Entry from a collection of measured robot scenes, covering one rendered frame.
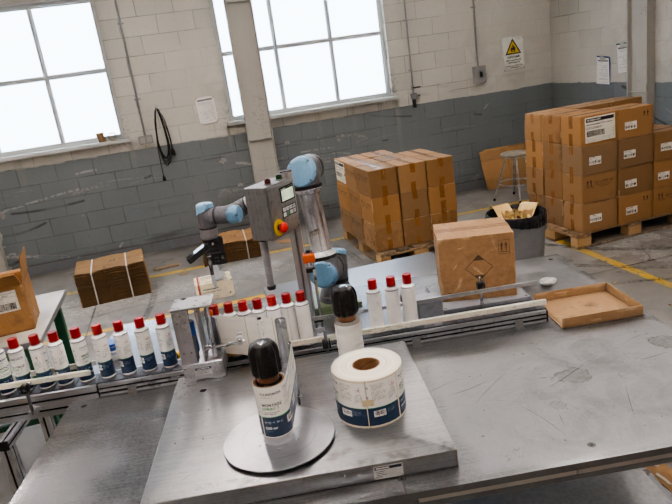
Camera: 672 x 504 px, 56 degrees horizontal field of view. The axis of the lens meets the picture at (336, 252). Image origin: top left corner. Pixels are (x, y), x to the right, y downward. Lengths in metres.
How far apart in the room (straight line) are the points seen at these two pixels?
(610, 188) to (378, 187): 1.99
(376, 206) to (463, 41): 3.31
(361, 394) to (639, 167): 4.68
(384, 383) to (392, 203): 4.05
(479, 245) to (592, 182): 3.32
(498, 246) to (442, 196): 3.32
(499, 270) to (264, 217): 0.99
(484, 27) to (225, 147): 3.53
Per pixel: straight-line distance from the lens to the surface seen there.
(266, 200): 2.16
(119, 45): 7.56
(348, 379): 1.74
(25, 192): 7.78
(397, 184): 5.69
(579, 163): 5.72
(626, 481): 2.72
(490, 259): 2.59
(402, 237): 5.80
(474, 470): 1.70
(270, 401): 1.70
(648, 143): 6.11
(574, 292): 2.68
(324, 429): 1.80
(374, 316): 2.30
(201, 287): 2.74
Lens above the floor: 1.85
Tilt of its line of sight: 17 degrees down
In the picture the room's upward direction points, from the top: 8 degrees counter-clockwise
